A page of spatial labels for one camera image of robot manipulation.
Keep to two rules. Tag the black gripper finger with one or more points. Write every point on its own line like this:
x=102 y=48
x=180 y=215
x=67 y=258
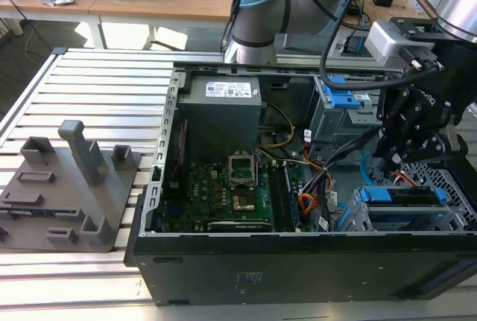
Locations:
x=432 y=147
x=393 y=123

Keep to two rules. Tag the hard disk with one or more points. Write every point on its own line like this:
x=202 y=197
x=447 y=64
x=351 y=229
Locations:
x=374 y=194

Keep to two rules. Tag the grey box behind arm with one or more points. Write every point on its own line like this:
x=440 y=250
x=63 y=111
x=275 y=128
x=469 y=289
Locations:
x=302 y=43

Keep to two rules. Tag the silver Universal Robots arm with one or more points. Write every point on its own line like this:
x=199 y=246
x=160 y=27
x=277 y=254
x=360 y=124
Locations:
x=257 y=23

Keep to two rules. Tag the blue empty disk carrier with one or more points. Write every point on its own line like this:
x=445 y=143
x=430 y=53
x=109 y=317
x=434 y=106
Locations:
x=343 y=99

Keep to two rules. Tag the silver perforated disk bay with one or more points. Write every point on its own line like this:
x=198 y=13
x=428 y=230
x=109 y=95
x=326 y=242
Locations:
x=410 y=218

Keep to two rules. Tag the black RAM slot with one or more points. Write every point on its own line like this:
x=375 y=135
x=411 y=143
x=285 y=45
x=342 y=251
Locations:
x=277 y=198

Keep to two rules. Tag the grey metal drive cage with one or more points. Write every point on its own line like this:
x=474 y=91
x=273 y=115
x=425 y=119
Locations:
x=343 y=123

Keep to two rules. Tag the wooden desk with clutter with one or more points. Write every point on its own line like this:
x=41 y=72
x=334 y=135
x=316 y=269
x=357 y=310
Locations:
x=402 y=8

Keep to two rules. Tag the RAM stick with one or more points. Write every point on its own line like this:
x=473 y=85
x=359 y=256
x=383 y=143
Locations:
x=292 y=198

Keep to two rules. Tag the CPU socket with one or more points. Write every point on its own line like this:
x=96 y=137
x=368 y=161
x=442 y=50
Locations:
x=243 y=203

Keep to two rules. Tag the grey power supply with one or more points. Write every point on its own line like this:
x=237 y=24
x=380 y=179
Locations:
x=220 y=123

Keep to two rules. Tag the black PC case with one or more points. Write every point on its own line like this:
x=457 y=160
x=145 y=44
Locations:
x=298 y=272

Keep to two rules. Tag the black graphics card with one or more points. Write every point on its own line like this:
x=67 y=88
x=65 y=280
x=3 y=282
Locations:
x=238 y=226

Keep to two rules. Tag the green motherboard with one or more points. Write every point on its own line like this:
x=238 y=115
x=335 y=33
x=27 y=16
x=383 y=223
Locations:
x=208 y=187

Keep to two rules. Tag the wooden desk with white legs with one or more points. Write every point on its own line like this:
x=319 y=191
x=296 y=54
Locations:
x=149 y=4

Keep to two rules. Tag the grey parts rack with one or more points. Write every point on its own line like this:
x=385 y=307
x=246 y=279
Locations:
x=74 y=194

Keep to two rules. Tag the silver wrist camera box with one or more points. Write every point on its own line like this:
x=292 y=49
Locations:
x=384 y=41

